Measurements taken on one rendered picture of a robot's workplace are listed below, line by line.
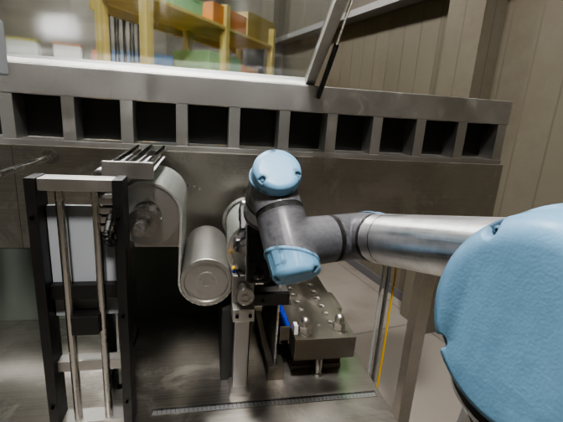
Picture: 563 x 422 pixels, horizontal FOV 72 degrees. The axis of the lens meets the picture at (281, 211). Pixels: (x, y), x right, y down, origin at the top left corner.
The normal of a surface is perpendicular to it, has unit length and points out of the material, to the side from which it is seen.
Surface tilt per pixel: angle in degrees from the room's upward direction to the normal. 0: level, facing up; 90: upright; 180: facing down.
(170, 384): 0
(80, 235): 90
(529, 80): 90
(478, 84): 90
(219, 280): 90
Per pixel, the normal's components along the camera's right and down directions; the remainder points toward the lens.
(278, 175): 0.18, -0.41
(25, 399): 0.07, -0.96
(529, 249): -0.87, -0.05
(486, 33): 0.38, 0.26
